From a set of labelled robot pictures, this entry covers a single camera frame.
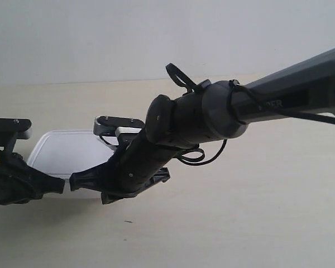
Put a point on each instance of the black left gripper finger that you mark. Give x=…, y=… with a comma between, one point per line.
x=39, y=184

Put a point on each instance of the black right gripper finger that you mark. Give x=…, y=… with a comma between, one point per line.
x=98, y=178

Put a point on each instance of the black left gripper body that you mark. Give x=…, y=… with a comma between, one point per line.
x=15, y=185

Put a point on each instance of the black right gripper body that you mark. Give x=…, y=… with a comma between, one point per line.
x=127, y=171

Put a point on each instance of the white lidded plastic container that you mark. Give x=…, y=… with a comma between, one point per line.
x=63, y=152

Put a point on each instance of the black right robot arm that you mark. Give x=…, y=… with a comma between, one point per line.
x=206, y=112

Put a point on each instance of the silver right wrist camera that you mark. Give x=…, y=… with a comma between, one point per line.
x=122, y=128

